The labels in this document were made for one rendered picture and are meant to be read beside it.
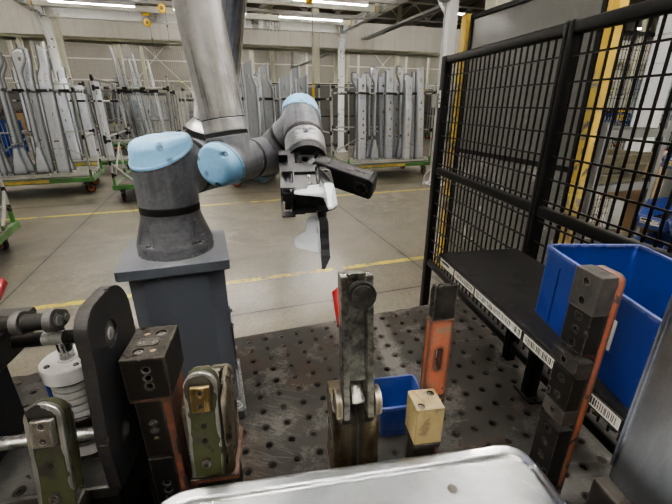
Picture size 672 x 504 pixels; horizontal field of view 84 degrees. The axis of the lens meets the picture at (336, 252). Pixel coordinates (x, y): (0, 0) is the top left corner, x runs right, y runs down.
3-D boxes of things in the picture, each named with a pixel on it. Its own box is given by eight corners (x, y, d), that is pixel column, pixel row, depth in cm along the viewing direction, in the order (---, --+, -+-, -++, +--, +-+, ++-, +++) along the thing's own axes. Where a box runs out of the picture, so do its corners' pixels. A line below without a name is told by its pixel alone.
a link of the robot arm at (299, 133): (323, 156, 75) (325, 121, 68) (325, 172, 72) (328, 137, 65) (284, 157, 73) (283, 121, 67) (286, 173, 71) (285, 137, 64)
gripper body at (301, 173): (282, 222, 64) (279, 173, 71) (332, 219, 65) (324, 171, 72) (281, 189, 58) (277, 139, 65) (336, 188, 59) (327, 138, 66)
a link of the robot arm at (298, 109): (299, 131, 82) (326, 105, 78) (303, 165, 76) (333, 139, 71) (270, 110, 77) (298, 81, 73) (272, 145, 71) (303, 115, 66)
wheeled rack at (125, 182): (186, 199, 593) (168, 76, 529) (115, 204, 562) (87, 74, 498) (188, 178, 761) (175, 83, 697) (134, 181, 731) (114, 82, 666)
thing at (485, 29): (563, 342, 236) (664, -48, 163) (545, 346, 232) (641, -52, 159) (442, 262, 354) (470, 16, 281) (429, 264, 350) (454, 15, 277)
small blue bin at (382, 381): (378, 441, 82) (380, 409, 79) (368, 408, 91) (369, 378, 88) (425, 435, 84) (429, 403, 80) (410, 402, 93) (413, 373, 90)
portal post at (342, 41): (343, 154, 1123) (343, 28, 1004) (333, 151, 1204) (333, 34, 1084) (354, 154, 1133) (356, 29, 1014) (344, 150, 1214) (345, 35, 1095)
